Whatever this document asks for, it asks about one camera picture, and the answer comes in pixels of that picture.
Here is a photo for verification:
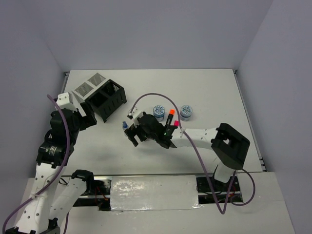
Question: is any white slotted organizer box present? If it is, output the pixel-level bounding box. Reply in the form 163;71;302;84
72;73;108;103

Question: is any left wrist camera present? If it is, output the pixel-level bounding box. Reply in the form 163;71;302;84
56;92;76;111

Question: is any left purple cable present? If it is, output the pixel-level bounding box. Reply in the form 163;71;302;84
3;94;74;232

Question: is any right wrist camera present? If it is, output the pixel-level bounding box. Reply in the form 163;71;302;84
127;110;143;121

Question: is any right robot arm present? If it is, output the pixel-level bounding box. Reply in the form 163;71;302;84
124;112;250;191

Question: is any silver tape panel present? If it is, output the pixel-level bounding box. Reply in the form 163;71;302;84
110;175;200;211

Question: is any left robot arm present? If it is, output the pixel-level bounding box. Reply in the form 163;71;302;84
2;102;97;234

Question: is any blue slime jar left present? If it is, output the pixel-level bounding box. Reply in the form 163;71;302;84
153;105;165;121

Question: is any blue cap spray bottle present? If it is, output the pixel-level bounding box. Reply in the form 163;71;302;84
122;121;128;130

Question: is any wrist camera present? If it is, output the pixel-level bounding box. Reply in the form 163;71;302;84
56;92;76;111
127;110;143;121

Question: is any orange highlighter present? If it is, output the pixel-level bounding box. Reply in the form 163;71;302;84
166;109;175;126

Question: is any black slotted organizer box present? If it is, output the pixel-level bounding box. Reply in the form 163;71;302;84
86;79;127;123

